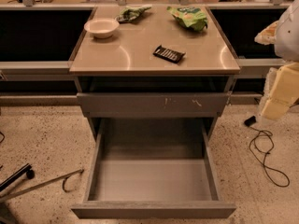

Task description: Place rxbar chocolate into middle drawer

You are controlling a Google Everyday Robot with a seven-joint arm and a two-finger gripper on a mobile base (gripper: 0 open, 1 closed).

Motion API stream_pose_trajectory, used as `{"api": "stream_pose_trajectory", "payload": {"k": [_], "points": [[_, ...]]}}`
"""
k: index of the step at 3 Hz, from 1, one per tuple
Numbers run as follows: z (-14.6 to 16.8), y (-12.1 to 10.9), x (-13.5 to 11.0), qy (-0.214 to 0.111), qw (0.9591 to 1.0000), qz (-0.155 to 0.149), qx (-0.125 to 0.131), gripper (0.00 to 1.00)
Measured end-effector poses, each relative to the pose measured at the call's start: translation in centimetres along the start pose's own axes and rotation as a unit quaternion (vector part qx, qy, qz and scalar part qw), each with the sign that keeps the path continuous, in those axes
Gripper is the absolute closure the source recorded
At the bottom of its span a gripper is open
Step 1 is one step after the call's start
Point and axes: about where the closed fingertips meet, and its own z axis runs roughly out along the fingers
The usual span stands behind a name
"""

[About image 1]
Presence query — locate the bright green chip bag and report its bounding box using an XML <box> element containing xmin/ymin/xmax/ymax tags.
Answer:
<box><xmin>166</xmin><ymin>7</ymin><xmax>208</xmax><ymax>32</ymax></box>

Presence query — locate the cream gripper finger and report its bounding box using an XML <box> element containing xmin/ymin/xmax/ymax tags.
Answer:
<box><xmin>254</xmin><ymin>21</ymin><xmax>278</xmax><ymax>45</ymax></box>
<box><xmin>260</xmin><ymin>63</ymin><xmax>299</xmax><ymax>120</ymax></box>

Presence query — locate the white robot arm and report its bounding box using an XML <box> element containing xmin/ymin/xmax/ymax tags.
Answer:
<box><xmin>254</xmin><ymin>0</ymin><xmax>299</xmax><ymax>120</ymax></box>

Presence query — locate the black rxbar chocolate bar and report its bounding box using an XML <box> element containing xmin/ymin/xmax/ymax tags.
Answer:
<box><xmin>153</xmin><ymin>45</ymin><xmax>185</xmax><ymax>63</ymax></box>

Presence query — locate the black stand leg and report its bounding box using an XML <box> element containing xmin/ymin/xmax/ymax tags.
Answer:
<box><xmin>0</xmin><ymin>163</ymin><xmax>35</xmax><ymax>191</ymax></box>

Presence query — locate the closed grey top drawer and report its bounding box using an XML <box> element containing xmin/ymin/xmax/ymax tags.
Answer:
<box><xmin>77</xmin><ymin>92</ymin><xmax>228</xmax><ymax>118</ymax></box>

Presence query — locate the grey drawer cabinet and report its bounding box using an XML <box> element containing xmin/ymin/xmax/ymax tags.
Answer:
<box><xmin>70</xmin><ymin>5</ymin><xmax>240</xmax><ymax>133</ymax></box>

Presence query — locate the metal rod with hook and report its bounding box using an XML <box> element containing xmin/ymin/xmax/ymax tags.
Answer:
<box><xmin>0</xmin><ymin>169</ymin><xmax>84</xmax><ymax>203</ymax></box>

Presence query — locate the open grey middle drawer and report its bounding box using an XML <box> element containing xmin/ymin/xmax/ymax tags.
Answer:
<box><xmin>72</xmin><ymin>119</ymin><xmax>235</xmax><ymax>219</ymax></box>

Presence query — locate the dark green snack bag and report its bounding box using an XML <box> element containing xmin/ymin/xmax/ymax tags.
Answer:
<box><xmin>115</xmin><ymin>6</ymin><xmax>151</xmax><ymax>23</ymax></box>

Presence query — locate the white bowl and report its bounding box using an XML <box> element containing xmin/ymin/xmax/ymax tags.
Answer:
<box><xmin>84</xmin><ymin>18</ymin><xmax>120</xmax><ymax>39</ymax></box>

